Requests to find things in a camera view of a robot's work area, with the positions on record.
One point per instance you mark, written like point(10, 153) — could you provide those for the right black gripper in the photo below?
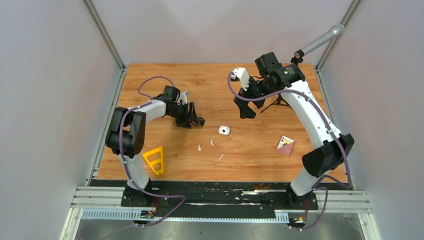
point(245, 111)

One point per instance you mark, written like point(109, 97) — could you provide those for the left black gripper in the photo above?
point(189, 118)

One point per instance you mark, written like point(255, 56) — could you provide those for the white earbud charging case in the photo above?
point(224, 130)

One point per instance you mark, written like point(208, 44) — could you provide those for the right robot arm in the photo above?
point(330, 146)

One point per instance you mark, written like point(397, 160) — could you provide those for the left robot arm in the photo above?
point(126, 133)

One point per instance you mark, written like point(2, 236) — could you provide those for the yellow triangular plastic piece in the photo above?
point(155, 160)

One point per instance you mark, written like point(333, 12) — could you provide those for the red playing card box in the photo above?
point(285, 146)

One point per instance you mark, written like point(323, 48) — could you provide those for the grey metal cylinder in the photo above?
point(333, 33)

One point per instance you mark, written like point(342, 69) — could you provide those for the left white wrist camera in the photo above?
point(183, 98)

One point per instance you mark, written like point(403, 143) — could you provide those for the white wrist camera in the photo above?
point(240, 74)
point(183, 98)

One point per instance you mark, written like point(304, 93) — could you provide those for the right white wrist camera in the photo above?
point(240, 74)

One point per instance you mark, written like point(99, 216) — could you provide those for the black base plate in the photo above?
point(266, 194)

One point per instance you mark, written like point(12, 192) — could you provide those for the white slotted cable duct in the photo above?
point(147, 215)

